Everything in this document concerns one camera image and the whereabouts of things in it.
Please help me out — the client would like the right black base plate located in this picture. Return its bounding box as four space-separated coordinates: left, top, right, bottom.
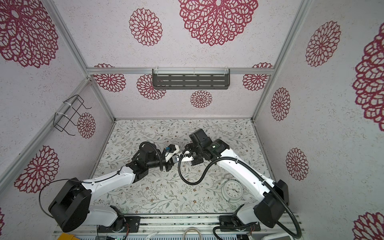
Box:
219 215 261 232

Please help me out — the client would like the black wire wall basket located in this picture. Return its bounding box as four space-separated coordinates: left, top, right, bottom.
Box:
52 94 92 137

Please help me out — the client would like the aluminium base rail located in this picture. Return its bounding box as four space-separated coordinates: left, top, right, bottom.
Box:
53 212 306 236

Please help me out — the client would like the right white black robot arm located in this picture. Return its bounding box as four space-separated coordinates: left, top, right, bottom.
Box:
184 129 295 228

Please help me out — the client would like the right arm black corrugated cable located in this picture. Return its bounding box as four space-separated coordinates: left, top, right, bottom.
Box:
177 151 302 240

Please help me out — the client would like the yellow object at bottom edge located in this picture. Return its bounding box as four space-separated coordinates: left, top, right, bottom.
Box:
57 233 80 240

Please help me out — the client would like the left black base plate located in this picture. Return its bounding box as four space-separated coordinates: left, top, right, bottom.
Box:
97 216 141 234

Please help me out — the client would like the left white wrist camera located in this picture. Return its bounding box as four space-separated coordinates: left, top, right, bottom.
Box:
164 144 180 162

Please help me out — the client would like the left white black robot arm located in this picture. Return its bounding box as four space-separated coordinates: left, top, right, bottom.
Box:
49 142 180 233

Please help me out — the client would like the white cable loop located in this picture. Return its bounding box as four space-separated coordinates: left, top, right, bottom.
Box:
182 227 204 240

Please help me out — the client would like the white round alarm clock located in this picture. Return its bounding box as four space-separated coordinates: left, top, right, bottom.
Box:
221 179 244 203

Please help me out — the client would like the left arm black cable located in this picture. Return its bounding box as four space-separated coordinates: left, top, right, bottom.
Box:
38 169 124 219

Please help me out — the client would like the dark grey wall shelf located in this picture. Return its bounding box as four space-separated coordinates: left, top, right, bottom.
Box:
152 68 231 90

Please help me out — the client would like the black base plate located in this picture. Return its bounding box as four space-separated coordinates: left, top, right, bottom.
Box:
219 215 261 232
97 216 141 234

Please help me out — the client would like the white device at bottom edge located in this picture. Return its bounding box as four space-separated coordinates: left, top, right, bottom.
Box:
261 233 294 240

